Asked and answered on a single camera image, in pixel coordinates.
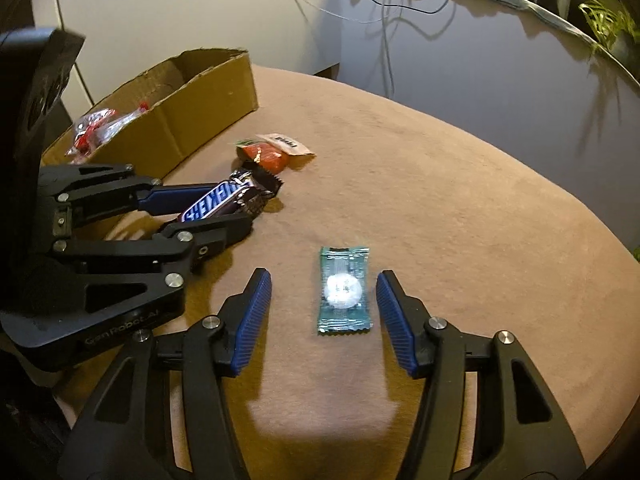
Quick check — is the brown Snickers bar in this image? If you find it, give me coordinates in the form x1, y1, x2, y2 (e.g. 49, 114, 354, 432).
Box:
180, 166, 283, 222

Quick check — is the teal white mint candy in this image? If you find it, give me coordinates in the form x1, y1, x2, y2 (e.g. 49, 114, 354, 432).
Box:
317, 246, 372, 335

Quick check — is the red clear packet in box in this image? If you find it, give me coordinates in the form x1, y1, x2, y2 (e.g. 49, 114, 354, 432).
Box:
65, 102, 149, 160

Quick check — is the orange red snack packet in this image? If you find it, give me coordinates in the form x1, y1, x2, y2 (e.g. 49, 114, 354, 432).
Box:
235, 139, 290, 174

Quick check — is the cardboard box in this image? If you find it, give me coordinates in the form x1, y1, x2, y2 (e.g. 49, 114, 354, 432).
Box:
40, 46, 260, 181

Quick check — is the beige small snack packet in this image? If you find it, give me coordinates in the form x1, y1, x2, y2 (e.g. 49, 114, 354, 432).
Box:
257, 133, 314, 157

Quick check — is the potted spider plant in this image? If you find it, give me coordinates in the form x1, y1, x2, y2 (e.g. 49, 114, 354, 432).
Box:
578, 0, 639, 79

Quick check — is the white cable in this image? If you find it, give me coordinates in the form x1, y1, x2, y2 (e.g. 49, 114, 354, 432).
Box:
276, 0, 407, 99

